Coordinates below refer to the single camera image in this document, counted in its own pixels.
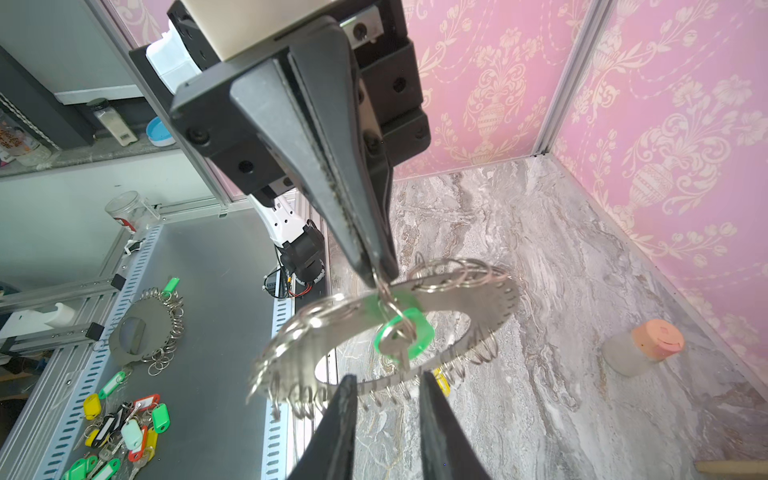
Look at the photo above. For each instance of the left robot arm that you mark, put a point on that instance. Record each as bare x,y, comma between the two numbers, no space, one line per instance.
298,241

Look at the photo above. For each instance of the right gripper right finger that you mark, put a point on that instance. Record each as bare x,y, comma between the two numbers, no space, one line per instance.
445,451

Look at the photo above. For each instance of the orange cap clear bottle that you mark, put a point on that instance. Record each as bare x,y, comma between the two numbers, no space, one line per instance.
633,352

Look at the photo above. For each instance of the pile of tagged keys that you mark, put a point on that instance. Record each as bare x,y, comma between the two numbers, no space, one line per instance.
118,433

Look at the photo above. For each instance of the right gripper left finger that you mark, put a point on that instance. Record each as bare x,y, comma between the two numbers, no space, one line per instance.
330,453

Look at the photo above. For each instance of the wooden two-tier shelf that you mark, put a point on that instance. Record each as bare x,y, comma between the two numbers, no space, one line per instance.
733,468

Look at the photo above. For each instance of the yellow tag on disc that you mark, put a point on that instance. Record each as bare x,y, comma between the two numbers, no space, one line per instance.
443,382

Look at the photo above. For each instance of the clear plastic jar outside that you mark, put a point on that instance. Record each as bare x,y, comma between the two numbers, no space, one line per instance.
133,212

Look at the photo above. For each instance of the spare keyring disc outside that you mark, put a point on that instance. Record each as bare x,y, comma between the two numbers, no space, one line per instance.
150,330

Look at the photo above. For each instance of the blue bowl outside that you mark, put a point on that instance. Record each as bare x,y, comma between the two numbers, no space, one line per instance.
158,134

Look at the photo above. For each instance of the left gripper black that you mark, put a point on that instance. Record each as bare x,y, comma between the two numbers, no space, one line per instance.
345,54

